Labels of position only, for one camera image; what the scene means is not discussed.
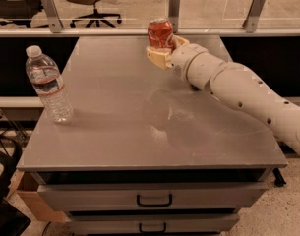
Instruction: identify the black office chair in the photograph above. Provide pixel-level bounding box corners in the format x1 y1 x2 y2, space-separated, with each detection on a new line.
0 0 43 28

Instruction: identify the clear plastic water bottle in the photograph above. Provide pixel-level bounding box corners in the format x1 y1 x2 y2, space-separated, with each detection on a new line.
26 45 73 123

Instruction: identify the grey drawer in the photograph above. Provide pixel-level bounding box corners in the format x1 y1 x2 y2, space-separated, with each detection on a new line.
38 182 267 211
67 213 239 235

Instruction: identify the horizontal metal rail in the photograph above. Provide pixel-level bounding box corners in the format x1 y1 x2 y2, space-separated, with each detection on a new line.
0 28 300 37

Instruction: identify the middle metal bracket post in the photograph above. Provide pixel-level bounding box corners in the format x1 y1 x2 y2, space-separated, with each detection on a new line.
168 0 180 33

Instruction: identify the upper grey drawer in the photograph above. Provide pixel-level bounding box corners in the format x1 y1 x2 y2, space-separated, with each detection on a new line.
38 182 267 211

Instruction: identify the grey drawer cabinet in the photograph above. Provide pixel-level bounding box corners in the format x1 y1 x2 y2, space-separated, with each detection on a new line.
19 36 286 236

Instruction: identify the left metal bracket post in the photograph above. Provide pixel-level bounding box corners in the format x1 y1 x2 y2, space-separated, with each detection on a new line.
41 0 63 33

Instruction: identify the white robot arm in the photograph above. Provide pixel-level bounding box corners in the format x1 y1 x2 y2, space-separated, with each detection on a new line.
147 35 300 156

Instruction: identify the cardboard box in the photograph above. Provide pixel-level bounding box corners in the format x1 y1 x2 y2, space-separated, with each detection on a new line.
7 171 66 223

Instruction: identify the lower grey drawer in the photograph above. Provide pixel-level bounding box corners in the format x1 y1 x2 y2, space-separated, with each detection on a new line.
67 213 239 235

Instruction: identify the right metal bracket post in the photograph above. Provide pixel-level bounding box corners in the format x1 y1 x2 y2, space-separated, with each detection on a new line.
242 0 266 33

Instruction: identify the metal bracket post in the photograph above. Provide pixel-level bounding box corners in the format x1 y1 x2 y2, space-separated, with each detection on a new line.
168 0 180 33
41 0 63 33
242 0 266 33

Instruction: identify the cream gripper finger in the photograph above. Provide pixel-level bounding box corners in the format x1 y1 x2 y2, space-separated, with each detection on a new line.
146 46 172 70
172 35 190 49

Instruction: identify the red coke can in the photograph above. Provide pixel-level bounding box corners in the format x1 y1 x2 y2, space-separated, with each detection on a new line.
148 18 174 51

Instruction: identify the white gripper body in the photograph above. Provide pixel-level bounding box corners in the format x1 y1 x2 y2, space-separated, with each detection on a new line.
171 44 208 82

